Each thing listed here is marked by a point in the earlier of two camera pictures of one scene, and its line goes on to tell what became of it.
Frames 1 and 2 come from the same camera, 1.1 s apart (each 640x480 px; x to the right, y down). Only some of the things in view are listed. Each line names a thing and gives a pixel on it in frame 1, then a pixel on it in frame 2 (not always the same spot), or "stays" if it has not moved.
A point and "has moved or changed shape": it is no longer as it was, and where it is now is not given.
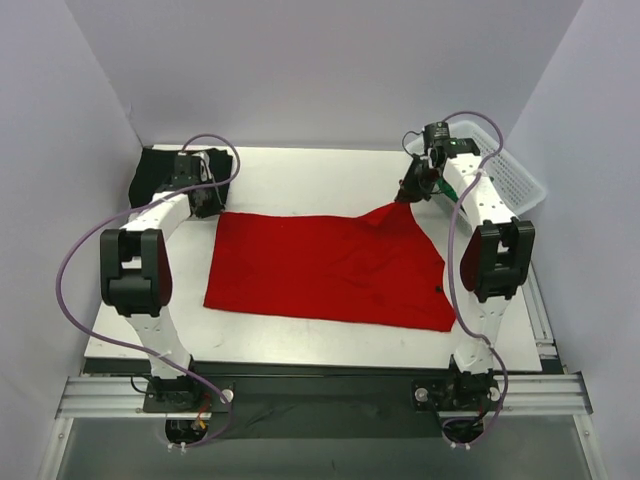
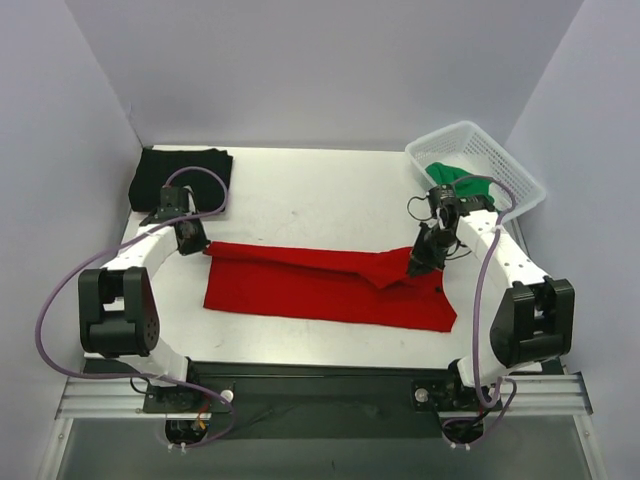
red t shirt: x=375 y=271 has moved or changed shape
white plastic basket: x=521 y=188 stays
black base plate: x=272 y=400 stays
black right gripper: x=413 y=181 -> x=428 y=248
